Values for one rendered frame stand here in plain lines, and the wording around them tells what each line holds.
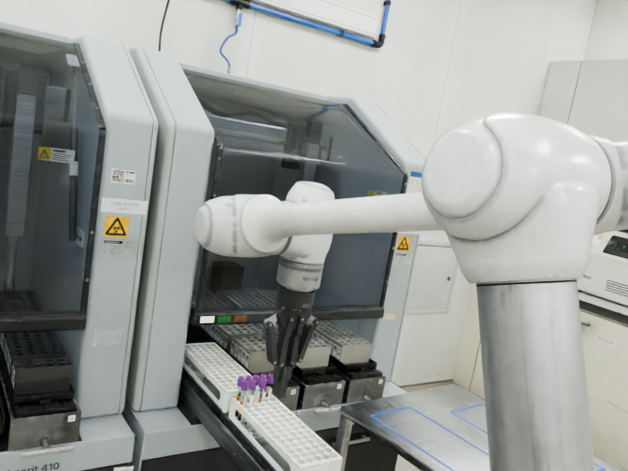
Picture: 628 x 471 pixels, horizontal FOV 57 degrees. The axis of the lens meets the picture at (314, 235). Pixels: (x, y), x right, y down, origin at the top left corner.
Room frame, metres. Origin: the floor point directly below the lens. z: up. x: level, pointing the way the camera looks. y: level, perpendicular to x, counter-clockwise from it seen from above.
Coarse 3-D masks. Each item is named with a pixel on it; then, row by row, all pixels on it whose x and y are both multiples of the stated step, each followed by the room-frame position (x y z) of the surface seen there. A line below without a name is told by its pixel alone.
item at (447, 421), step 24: (360, 408) 1.37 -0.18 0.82; (384, 408) 1.39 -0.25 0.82; (408, 408) 1.41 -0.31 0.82; (432, 408) 1.44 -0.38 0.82; (456, 408) 1.46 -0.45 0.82; (480, 408) 1.49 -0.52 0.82; (384, 432) 1.26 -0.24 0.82; (408, 432) 1.28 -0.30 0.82; (432, 432) 1.30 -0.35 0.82; (456, 432) 1.32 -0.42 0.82; (480, 432) 1.35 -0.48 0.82; (408, 456) 1.18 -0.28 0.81; (432, 456) 1.19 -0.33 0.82; (456, 456) 1.20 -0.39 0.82; (480, 456) 1.22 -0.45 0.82
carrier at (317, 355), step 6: (312, 348) 1.58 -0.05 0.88; (318, 348) 1.59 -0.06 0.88; (324, 348) 1.60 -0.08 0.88; (330, 348) 1.61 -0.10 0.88; (306, 354) 1.57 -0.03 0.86; (312, 354) 1.58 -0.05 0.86; (318, 354) 1.59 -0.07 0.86; (324, 354) 1.60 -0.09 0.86; (306, 360) 1.57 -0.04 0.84; (312, 360) 1.58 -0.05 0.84; (318, 360) 1.59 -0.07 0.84; (324, 360) 1.61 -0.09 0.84; (300, 366) 1.56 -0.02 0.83; (306, 366) 1.57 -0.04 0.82; (312, 366) 1.58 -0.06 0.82; (318, 366) 1.59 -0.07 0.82
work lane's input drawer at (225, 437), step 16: (192, 384) 1.37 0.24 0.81; (192, 400) 1.34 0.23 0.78; (208, 400) 1.29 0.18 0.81; (208, 416) 1.26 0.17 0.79; (224, 416) 1.22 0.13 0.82; (208, 432) 1.25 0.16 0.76; (224, 432) 1.19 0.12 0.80; (240, 432) 1.16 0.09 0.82; (224, 448) 1.18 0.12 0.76; (240, 448) 1.12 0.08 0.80; (240, 464) 1.11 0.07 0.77; (256, 464) 1.06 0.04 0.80
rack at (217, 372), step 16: (192, 352) 1.45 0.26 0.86; (208, 352) 1.45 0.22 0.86; (224, 352) 1.47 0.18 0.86; (192, 368) 1.45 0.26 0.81; (208, 368) 1.36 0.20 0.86; (224, 368) 1.38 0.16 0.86; (240, 368) 1.38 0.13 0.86; (208, 384) 1.39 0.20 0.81; (224, 384) 1.28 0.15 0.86; (224, 400) 1.24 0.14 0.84
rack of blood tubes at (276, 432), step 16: (272, 400) 1.25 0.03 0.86; (256, 416) 1.16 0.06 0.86; (272, 416) 1.16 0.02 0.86; (288, 416) 1.17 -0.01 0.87; (256, 432) 1.15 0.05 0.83; (272, 432) 1.10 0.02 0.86; (288, 432) 1.10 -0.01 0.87; (304, 432) 1.11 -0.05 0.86; (272, 448) 1.13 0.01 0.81; (288, 448) 1.05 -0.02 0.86; (304, 448) 1.06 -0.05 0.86; (320, 448) 1.06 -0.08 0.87; (272, 464) 1.05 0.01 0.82; (288, 464) 1.08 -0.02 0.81; (304, 464) 0.99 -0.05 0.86; (320, 464) 1.00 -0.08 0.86; (336, 464) 1.02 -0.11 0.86
